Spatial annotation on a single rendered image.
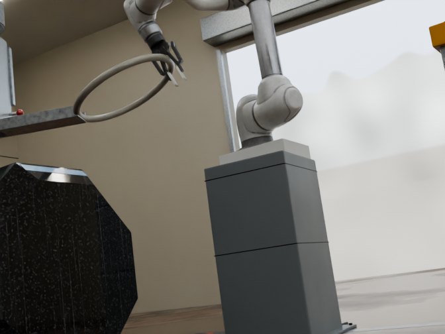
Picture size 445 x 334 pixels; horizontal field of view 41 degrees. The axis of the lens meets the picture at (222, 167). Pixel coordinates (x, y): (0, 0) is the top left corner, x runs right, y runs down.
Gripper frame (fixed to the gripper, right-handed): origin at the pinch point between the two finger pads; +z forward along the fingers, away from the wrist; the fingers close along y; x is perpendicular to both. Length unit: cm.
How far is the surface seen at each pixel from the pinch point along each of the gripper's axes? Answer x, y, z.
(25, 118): 17, 63, -19
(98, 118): -7.0, 43.5, -8.8
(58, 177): 42, 49, 21
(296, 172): -24, -18, 59
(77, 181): 35, 47, 24
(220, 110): -475, 86, -111
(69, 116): 12.7, 46.5, -9.0
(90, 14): -474, 170, -324
